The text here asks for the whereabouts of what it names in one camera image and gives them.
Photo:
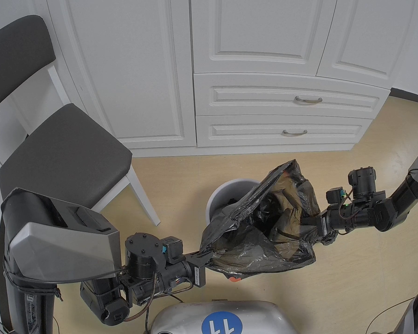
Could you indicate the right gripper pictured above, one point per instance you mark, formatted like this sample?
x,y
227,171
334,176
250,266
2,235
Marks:
x,y
334,219

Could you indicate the white trash bin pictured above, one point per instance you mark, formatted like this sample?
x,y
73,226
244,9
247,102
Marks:
x,y
219,190

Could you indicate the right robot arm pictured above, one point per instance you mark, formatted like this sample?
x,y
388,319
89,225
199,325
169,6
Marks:
x,y
404,193

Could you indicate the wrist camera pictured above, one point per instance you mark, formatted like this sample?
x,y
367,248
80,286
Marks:
x,y
174,247
335,196

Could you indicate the black plastic bag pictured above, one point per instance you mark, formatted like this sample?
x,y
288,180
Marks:
x,y
257,249

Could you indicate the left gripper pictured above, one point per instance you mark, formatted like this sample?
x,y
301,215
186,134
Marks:
x,y
181,273

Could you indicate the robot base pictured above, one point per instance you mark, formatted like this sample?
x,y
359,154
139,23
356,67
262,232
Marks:
x,y
264,318

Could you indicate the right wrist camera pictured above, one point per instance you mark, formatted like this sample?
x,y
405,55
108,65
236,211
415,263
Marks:
x,y
335,196

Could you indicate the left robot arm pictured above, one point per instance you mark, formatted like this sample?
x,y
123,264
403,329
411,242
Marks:
x,y
55,242

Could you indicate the white wardrobe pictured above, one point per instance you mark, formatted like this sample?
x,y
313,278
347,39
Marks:
x,y
125,64

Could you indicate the white chair grey cushions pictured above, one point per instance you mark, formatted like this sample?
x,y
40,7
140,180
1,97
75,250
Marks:
x,y
66,151

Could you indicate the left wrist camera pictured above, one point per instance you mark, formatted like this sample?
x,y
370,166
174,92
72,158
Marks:
x,y
174,247

